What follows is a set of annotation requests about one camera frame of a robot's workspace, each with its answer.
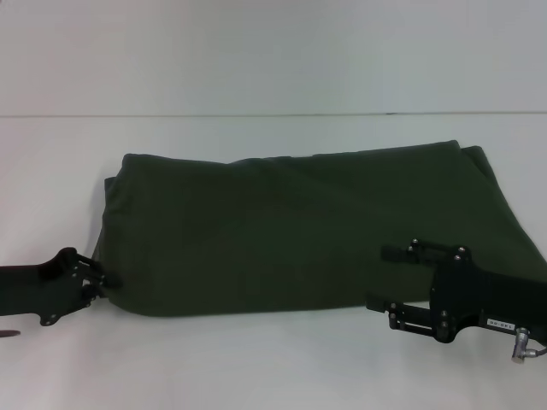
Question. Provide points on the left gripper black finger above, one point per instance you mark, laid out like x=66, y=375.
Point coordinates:
x=96, y=292
x=107, y=279

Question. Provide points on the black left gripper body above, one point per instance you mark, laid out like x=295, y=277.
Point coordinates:
x=42, y=290

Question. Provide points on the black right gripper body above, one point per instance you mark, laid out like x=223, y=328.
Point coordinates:
x=478, y=299

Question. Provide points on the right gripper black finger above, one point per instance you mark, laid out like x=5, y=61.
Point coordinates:
x=410, y=320
x=436, y=254

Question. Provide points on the dark green t-shirt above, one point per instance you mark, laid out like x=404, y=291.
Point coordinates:
x=278, y=235

